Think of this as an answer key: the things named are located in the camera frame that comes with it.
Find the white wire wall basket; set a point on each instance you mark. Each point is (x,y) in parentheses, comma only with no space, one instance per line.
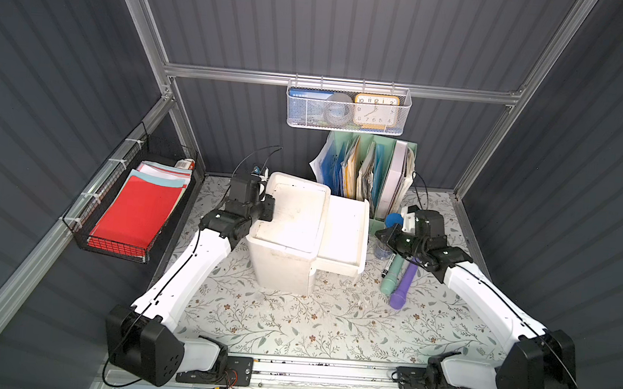
(352,89)

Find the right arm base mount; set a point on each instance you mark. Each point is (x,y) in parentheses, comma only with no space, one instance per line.
(429,377)

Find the grey tape roll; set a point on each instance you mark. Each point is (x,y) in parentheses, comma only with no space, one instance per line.
(338,109)

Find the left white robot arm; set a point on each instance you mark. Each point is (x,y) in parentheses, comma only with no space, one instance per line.
(142,338)

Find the blue lid pencil tube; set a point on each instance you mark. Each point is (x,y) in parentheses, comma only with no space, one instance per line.
(391,219)

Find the red paper folder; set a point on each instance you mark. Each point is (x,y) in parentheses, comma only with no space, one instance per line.
(139,211)

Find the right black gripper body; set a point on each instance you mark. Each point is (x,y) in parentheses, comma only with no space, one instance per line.
(389,238)

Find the white drawer cabinet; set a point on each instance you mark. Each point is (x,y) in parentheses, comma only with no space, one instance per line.
(283,250)

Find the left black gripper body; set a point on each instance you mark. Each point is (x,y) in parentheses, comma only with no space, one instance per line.
(265,208)

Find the black marker pen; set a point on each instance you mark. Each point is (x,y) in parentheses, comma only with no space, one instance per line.
(387,266)

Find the black wire side basket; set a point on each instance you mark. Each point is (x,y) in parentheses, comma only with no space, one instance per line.
(147,153)

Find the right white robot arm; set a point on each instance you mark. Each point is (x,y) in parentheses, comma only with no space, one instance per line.
(536,357)

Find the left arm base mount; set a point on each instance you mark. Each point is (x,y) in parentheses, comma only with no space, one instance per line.
(229,370)

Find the blue box in basket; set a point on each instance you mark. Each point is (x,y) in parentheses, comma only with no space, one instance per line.
(307,108)

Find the white drawer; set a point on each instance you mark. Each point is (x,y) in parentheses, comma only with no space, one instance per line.
(343,248)

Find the green file organizer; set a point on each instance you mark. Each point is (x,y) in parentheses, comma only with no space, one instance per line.
(366,167)

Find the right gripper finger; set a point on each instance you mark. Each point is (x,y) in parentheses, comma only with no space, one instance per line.
(387,247)
(393,232)

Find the purple microphone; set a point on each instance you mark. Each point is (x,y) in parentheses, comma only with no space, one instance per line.
(404,279)

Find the yellow alarm clock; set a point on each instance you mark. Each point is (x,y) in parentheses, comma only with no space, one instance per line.
(376,110)

